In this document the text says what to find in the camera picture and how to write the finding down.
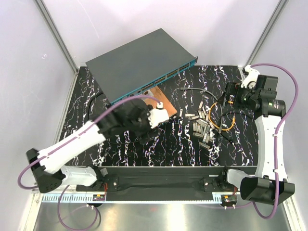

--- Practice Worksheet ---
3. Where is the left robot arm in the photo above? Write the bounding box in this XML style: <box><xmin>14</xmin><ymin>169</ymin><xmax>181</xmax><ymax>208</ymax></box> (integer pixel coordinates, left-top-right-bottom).
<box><xmin>17</xmin><ymin>95</ymin><xmax>169</xmax><ymax>193</ymax></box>

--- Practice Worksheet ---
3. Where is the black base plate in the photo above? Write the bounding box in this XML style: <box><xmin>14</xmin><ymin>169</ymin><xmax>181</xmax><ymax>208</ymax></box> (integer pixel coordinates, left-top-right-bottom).
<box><xmin>76</xmin><ymin>166</ymin><xmax>258</xmax><ymax>202</ymax></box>

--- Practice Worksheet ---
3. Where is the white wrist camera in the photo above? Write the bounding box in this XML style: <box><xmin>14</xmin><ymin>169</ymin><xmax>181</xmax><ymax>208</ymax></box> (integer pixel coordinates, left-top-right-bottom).
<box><xmin>241</xmin><ymin>65</ymin><xmax>260</xmax><ymax>89</ymax></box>
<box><xmin>148</xmin><ymin>102</ymin><xmax>169</xmax><ymax>129</ymax></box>

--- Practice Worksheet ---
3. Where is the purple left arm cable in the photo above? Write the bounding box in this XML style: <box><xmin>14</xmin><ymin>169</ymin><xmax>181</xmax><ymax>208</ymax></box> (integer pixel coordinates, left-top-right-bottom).
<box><xmin>17</xmin><ymin>95</ymin><xmax>164</xmax><ymax>231</ymax></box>

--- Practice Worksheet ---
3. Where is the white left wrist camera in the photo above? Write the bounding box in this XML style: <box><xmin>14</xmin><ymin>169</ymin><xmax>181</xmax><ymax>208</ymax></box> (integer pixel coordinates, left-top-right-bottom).
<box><xmin>148</xmin><ymin>102</ymin><xmax>169</xmax><ymax>129</ymax></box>

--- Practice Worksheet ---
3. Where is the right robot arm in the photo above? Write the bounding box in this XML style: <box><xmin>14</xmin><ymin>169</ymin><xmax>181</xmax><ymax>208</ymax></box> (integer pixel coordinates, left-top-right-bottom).
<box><xmin>218</xmin><ymin>75</ymin><xmax>295</xmax><ymax>205</ymax></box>

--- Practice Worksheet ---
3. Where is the yellow ethernet cable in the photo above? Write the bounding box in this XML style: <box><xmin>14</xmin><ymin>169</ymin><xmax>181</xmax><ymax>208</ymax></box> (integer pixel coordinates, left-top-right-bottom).
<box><xmin>208</xmin><ymin>102</ymin><xmax>236</xmax><ymax>132</ymax></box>

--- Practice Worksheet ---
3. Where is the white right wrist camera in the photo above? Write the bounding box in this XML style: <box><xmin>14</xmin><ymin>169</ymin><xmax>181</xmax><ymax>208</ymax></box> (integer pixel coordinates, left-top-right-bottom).
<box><xmin>241</xmin><ymin>65</ymin><xmax>260</xmax><ymax>89</ymax></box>

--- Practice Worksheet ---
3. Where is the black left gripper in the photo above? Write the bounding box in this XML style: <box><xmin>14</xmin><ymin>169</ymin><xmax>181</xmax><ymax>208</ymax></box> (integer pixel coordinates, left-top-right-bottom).
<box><xmin>127</xmin><ymin>105</ymin><xmax>162</xmax><ymax>143</ymax></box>

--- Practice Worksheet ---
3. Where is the wooden board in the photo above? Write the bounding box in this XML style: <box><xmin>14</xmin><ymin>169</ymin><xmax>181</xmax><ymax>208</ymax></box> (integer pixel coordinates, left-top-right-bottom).
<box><xmin>148</xmin><ymin>86</ymin><xmax>178</xmax><ymax>117</ymax></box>

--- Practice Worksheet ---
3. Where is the teal network switch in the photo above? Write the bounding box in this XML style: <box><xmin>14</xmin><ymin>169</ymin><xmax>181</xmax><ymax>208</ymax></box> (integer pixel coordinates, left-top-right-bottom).
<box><xmin>86</xmin><ymin>28</ymin><xmax>198</xmax><ymax>104</ymax></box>

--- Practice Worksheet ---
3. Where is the black ethernet cable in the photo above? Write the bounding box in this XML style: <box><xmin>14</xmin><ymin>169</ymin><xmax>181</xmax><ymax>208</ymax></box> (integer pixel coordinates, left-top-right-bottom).
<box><xmin>180</xmin><ymin>87</ymin><xmax>239</xmax><ymax>145</ymax></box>

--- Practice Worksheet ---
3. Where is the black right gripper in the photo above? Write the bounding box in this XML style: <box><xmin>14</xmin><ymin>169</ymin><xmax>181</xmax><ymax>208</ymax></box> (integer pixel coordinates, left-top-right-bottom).
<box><xmin>217</xmin><ymin>81</ymin><xmax>258</xmax><ymax>110</ymax></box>

